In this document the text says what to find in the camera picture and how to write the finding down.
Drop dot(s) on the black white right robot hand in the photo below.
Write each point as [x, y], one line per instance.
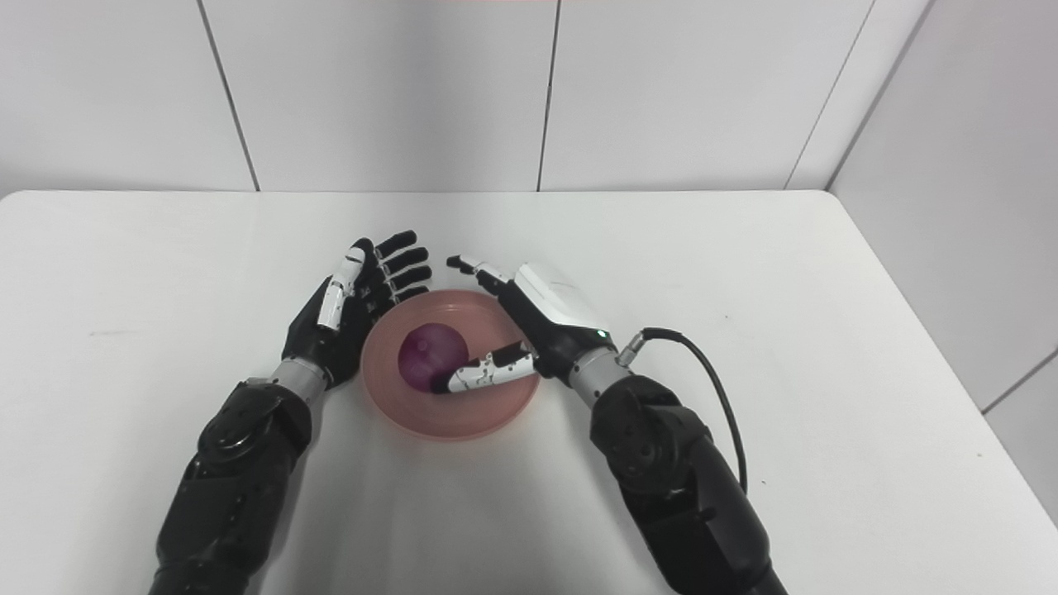
[554, 318]

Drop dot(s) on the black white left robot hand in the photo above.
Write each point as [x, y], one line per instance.
[322, 330]

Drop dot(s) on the purple red onion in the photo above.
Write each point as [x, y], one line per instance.
[430, 355]

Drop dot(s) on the pink plastic plate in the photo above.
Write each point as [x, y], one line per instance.
[463, 409]

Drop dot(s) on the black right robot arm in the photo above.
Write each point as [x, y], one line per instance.
[678, 487]

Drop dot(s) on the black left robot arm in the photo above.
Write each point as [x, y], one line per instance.
[231, 487]

